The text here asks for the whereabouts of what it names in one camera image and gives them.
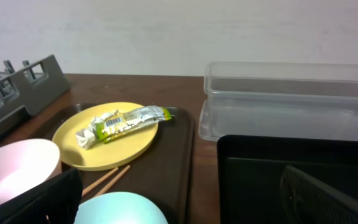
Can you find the dark brown serving tray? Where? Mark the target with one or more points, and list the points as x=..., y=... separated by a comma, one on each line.
x=159, y=174

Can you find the grey dishwasher rack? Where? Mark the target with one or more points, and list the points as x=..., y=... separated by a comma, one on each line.
x=25, y=92

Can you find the pink bowl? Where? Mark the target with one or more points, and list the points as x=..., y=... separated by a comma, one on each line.
x=25, y=165

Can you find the wooden chopstick right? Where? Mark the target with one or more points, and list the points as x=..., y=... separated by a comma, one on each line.
x=112, y=182

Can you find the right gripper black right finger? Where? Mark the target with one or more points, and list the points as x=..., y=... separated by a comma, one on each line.
x=309, y=200

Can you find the black waste bin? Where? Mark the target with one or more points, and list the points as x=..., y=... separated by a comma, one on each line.
x=250, y=168

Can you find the yellow plate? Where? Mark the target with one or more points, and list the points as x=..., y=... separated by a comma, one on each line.
x=101, y=156

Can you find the green snack wrapper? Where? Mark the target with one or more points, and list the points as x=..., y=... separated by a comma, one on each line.
x=128, y=122

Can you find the wooden chopstick left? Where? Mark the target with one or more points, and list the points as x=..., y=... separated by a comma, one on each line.
x=99, y=181

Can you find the wooden chopstick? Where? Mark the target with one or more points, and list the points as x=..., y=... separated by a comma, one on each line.
x=112, y=182
x=99, y=181

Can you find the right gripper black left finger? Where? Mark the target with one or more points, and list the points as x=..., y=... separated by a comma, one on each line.
x=54, y=201

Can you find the light blue bowl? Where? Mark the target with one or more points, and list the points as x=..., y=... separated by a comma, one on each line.
x=119, y=207

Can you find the clear plastic bin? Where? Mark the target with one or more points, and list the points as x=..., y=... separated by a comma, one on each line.
x=291, y=100

